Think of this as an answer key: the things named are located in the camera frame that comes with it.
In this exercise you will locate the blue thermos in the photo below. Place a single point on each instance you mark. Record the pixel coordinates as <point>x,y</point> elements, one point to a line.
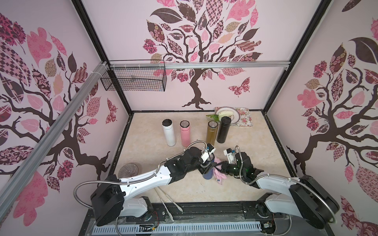
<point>209,169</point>

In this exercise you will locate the pink thermos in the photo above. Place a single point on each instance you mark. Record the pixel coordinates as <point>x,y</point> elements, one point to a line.
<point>185,131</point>

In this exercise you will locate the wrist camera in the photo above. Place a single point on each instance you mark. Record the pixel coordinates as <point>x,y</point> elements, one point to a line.
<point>230,154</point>
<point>207,152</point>

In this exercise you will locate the white thermos black lid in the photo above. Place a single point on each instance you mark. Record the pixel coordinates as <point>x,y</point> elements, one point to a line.
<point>169,133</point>

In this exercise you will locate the white slotted cable duct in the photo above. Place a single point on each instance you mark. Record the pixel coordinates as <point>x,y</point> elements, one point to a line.
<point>177,228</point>

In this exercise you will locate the floral rectangular tray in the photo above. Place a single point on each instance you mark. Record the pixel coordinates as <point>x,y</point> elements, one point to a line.
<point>245,120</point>

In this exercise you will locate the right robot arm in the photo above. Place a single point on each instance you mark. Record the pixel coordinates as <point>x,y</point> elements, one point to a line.
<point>302,197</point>

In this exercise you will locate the round glass coaster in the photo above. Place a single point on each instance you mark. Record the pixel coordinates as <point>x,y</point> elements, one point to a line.
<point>127,171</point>

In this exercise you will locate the gold thermos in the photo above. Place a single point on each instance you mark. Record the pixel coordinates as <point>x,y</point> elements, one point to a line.
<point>212,130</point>

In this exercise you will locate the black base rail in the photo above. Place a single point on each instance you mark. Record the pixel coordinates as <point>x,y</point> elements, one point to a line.
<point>245,209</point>

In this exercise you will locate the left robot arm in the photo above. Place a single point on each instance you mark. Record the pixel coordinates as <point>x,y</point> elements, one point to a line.
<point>117,197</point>

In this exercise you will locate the white round plate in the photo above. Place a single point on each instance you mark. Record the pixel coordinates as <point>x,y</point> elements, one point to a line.
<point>237,115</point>

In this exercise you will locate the pink towel cloth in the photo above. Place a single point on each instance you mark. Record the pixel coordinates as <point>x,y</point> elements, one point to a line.
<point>217,173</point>

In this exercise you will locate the metal tongs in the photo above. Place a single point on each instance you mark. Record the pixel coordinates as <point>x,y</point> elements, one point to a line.
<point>164,198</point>

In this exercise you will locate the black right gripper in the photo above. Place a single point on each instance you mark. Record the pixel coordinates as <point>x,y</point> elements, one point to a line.
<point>229,168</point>

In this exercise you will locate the diagonal aluminium left bar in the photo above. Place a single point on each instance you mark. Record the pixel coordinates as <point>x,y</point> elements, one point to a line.
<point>19,180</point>

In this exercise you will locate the toy napa cabbage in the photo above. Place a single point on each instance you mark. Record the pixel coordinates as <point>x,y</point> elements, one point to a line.
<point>226,113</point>

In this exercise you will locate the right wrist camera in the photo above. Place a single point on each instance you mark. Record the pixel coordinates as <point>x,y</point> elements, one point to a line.
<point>230,154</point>

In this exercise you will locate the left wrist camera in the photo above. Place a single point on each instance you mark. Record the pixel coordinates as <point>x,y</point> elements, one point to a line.
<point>207,152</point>

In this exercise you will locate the black wire basket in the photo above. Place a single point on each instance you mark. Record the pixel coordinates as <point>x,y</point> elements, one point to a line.
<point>135,75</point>

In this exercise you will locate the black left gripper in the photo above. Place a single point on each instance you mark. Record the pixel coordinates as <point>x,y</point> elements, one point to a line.
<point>205,165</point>

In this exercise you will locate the horizontal aluminium back bar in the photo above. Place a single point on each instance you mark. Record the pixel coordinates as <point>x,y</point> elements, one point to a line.
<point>197,65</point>

